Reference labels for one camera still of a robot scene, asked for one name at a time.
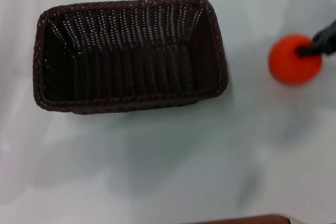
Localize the orange fruit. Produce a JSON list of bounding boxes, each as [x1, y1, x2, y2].
[[268, 33, 323, 85]]

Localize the brown wooden edge piece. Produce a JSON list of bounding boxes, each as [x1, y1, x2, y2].
[[206, 214, 291, 224]]

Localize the dark brown woven basket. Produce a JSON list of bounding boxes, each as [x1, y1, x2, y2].
[[32, 0, 229, 115]]

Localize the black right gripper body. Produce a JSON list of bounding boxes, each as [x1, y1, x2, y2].
[[312, 18, 336, 57]]

